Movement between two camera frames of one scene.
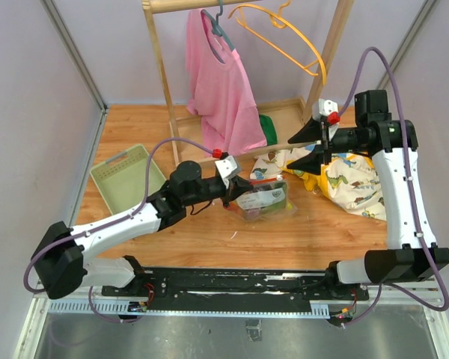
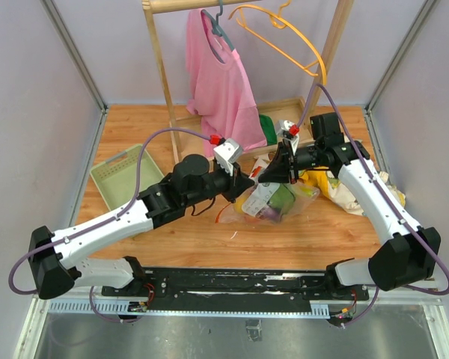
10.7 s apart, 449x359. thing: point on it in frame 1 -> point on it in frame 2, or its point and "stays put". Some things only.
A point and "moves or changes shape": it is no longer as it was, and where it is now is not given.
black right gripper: x=311 y=162 -> x=279 y=170
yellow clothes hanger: x=279 y=19 stays put
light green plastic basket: x=122 y=179 stays put
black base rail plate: x=242 y=286 stays put
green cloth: x=269 y=129 stays put
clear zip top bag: x=268 y=199 moves or changes shape
